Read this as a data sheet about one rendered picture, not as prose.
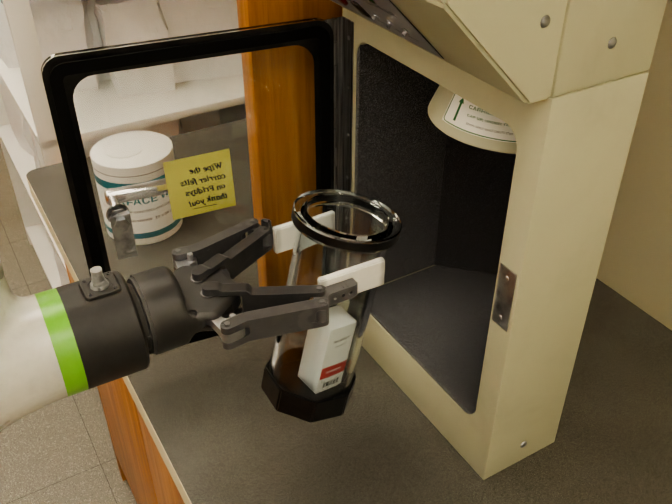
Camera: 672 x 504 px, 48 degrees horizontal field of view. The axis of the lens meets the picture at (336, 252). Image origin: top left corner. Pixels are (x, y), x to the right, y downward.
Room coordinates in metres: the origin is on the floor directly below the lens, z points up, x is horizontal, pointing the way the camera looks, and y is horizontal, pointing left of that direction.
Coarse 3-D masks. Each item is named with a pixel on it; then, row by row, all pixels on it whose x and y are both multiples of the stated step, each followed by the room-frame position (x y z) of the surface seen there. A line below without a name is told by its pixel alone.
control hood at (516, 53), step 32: (416, 0) 0.52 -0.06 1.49; (448, 0) 0.49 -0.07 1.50; (480, 0) 0.50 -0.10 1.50; (512, 0) 0.51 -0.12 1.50; (544, 0) 0.53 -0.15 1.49; (448, 32) 0.53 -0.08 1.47; (480, 32) 0.50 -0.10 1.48; (512, 32) 0.52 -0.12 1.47; (544, 32) 0.53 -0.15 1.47; (480, 64) 0.54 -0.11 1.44; (512, 64) 0.52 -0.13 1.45; (544, 64) 0.54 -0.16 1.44; (512, 96) 0.54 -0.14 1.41; (544, 96) 0.54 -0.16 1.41
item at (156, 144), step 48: (96, 48) 0.71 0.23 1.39; (288, 48) 0.78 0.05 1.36; (96, 96) 0.70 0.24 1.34; (144, 96) 0.72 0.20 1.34; (192, 96) 0.74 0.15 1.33; (240, 96) 0.76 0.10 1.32; (288, 96) 0.78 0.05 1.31; (96, 144) 0.70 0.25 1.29; (144, 144) 0.71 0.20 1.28; (192, 144) 0.73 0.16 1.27; (240, 144) 0.76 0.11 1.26; (288, 144) 0.78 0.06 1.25; (96, 192) 0.69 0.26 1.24; (144, 192) 0.71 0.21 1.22; (192, 192) 0.73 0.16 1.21; (240, 192) 0.75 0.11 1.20; (288, 192) 0.78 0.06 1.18; (144, 240) 0.71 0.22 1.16; (192, 240) 0.73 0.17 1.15
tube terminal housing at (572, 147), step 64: (576, 0) 0.55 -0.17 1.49; (640, 0) 0.58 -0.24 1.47; (448, 64) 0.66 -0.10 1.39; (576, 64) 0.55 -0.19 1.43; (640, 64) 0.59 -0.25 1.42; (512, 128) 0.58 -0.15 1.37; (576, 128) 0.56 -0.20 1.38; (512, 192) 0.57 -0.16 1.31; (576, 192) 0.57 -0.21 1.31; (512, 256) 0.56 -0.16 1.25; (576, 256) 0.58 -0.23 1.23; (512, 320) 0.54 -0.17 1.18; (576, 320) 0.59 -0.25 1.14; (512, 384) 0.55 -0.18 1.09; (512, 448) 0.56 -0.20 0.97
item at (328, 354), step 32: (320, 192) 0.65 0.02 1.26; (352, 192) 0.66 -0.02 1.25; (320, 224) 0.58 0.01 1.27; (352, 224) 0.65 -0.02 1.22; (384, 224) 0.62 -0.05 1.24; (320, 256) 0.57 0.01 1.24; (352, 256) 0.57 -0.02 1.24; (384, 256) 0.59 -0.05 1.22; (352, 320) 0.56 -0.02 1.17; (288, 352) 0.56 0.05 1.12; (320, 352) 0.55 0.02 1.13; (352, 352) 0.57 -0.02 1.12; (288, 384) 0.55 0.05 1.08; (320, 384) 0.55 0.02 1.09
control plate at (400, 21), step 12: (336, 0) 0.75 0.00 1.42; (348, 0) 0.70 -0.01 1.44; (360, 0) 0.66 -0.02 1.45; (384, 0) 0.59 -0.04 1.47; (384, 12) 0.63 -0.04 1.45; (396, 12) 0.60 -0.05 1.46; (384, 24) 0.67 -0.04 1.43; (396, 24) 0.63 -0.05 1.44; (408, 24) 0.60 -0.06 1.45; (408, 36) 0.64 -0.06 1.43; (420, 36) 0.60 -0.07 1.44; (432, 48) 0.61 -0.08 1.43
